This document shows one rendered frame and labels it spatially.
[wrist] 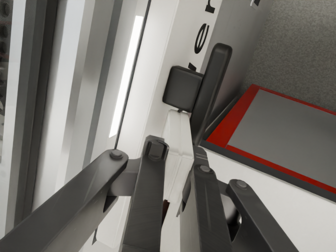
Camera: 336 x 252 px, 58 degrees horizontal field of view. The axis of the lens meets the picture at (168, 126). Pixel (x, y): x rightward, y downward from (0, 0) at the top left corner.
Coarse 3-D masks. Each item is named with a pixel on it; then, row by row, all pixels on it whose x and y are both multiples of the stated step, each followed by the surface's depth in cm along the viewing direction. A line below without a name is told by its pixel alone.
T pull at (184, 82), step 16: (224, 48) 19; (208, 64) 20; (224, 64) 19; (176, 80) 21; (192, 80) 20; (208, 80) 20; (176, 96) 21; (192, 96) 21; (208, 96) 20; (192, 112) 21; (208, 112) 21; (192, 128) 21; (192, 144) 22
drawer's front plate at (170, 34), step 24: (168, 0) 18; (192, 0) 20; (216, 0) 25; (168, 24) 18; (192, 24) 22; (144, 48) 19; (168, 48) 19; (192, 48) 24; (144, 72) 20; (168, 72) 21; (144, 96) 20; (144, 120) 21; (120, 144) 22; (120, 216) 24; (120, 240) 26
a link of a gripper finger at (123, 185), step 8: (152, 136) 19; (144, 144) 17; (128, 160) 15; (136, 160) 15; (128, 168) 14; (136, 168) 15; (120, 176) 14; (128, 176) 14; (136, 176) 14; (112, 184) 14; (120, 184) 14; (128, 184) 15; (112, 192) 14; (120, 192) 15; (128, 192) 15
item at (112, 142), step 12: (144, 0) 18; (144, 12) 18; (132, 24) 18; (144, 24) 19; (132, 72) 20; (120, 120) 21; (108, 132) 20; (108, 144) 21; (96, 228) 25; (96, 240) 26
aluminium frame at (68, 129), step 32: (64, 0) 13; (96, 0) 13; (128, 0) 16; (64, 32) 14; (96, 32) 14; (128, 32) 17; (64, 64) 14; (96, 64) 15; (32, 96) 15; (64, 96) 15; (96, 96) 17; (32, 128) 15; (64, 128) 15; (96, 128) 18; (32, 160) 16; (64, 160) 16; (32, 192) 17
